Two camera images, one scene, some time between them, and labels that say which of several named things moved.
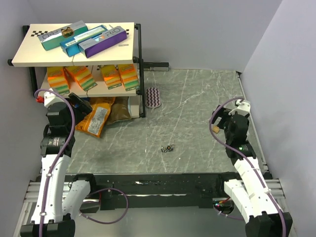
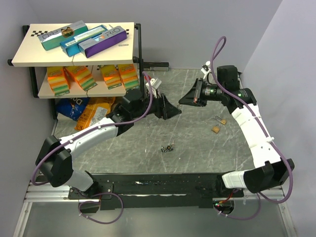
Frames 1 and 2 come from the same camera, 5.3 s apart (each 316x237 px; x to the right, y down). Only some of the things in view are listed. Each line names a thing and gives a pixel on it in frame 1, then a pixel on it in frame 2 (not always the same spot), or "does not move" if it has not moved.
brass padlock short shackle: x=216 y=129 does not move
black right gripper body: x=223 y=112 → x=202 y=92
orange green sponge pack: x=111 y=76 does not move
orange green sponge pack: x=129 y=74 does not move
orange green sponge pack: x=58 y=80 does not move
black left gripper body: x=80 y=110 → x=156 y=108
